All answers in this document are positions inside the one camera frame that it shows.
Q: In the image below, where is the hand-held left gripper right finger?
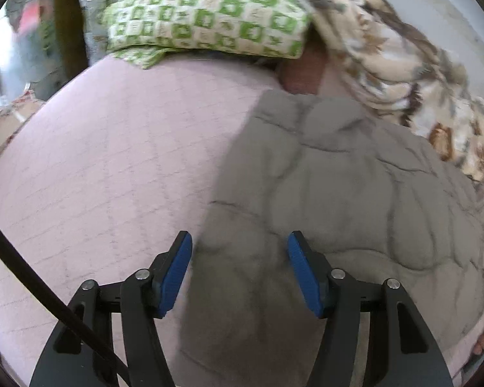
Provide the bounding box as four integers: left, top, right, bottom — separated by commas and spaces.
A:
287, 231, 454, 387

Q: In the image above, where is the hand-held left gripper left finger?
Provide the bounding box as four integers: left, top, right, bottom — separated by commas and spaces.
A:
30, 231, 193, 387

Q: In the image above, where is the grey quilted blanket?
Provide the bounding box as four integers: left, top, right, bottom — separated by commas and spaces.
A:
177, 89, 484, 387

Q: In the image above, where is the pink quilted bedsheet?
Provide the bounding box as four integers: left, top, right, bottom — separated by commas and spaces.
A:
0, 54, 484, 387

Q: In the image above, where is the person's foot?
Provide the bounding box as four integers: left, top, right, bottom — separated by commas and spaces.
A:
471, 322, 484, 356

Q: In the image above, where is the leaf print blanket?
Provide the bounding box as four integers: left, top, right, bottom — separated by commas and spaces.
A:
262, 0, 484, 182

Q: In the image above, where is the green patterned pillow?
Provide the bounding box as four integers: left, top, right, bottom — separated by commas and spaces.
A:
103, 0, 313, 69

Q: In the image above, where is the black cable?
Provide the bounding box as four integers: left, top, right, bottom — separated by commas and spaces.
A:
0, 212, 130, 387

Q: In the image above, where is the wooden door frame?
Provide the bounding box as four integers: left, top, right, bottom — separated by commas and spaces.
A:
54, 0, 91, 67

